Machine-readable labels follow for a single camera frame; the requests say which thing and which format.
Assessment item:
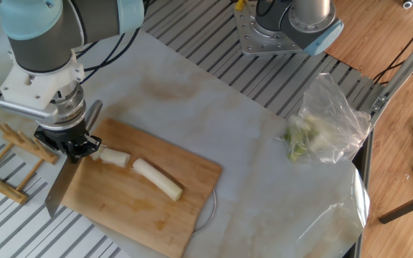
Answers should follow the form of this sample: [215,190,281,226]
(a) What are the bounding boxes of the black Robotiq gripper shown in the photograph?
[33,120,103,161]

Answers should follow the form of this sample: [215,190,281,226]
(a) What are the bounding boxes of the steel cleaver knife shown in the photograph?
[44,99,103,219]

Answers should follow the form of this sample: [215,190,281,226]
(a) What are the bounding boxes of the white scallion stalk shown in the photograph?
[132,158,184,202]

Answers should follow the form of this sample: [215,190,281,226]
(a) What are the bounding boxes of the wooden peg rack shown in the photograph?
[0,113,60,206]

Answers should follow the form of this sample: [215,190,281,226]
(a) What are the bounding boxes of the bamboo cutting board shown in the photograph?
[48,117,224,258]

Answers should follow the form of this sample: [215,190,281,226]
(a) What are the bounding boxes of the silver robot mounting plate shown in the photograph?
[233,1,315,57]

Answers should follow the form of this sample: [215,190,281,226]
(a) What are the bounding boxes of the plastic bag of scallion scraps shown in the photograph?
[281,72,372,165]

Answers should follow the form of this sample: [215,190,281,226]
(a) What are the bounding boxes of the dark wooden bar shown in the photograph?
[378,187,413,225]

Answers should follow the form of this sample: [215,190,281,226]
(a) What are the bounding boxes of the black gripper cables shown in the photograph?
[75,0,146,85]

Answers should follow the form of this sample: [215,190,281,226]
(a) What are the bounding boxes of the black floor cables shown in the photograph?
[372,10,413,86]

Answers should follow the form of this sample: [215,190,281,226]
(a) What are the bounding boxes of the aluminium frame beam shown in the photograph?
[369,23,413,125]

